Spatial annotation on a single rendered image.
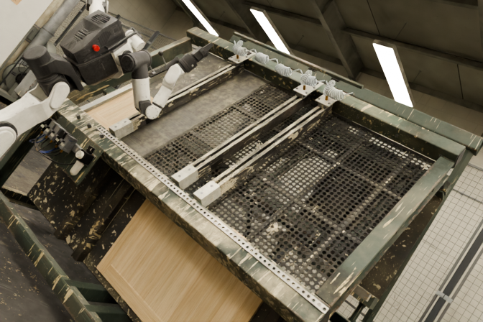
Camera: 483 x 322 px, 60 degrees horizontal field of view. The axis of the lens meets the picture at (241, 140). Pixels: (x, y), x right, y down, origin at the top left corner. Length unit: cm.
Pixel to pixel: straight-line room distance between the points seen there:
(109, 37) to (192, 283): 132
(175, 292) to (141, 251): 31
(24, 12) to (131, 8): 592
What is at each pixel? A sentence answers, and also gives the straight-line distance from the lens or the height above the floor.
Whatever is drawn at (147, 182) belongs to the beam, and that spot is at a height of 83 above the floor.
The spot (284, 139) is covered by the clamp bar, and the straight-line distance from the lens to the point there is 235.
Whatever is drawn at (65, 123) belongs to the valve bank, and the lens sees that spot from 278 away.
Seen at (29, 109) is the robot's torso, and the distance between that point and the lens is 233.
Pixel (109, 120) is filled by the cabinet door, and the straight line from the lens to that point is 273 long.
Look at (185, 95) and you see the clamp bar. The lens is 276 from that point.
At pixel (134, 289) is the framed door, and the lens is 239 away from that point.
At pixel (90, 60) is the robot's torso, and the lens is 231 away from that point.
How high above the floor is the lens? 106
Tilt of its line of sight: 6 degrees up
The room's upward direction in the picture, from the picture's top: 35 degrees clockwise
